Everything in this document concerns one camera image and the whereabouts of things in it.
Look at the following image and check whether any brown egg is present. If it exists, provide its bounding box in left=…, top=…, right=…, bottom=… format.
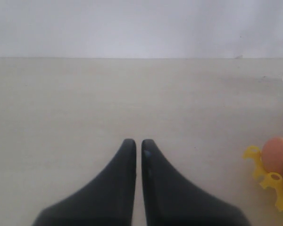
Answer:
left=261, top=137, right=283, bottom=177

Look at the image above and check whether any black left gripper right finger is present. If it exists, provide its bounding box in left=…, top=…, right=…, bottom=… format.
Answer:
left=141, top=139, right=250, bottom=226

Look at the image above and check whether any yellow plastic egg tray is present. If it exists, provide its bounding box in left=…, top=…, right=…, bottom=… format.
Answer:
left=242, top=145, right=283, bottom=212

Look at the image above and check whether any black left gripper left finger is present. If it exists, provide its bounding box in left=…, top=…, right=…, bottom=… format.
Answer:
left=33, top=139, right=136, bottom=226

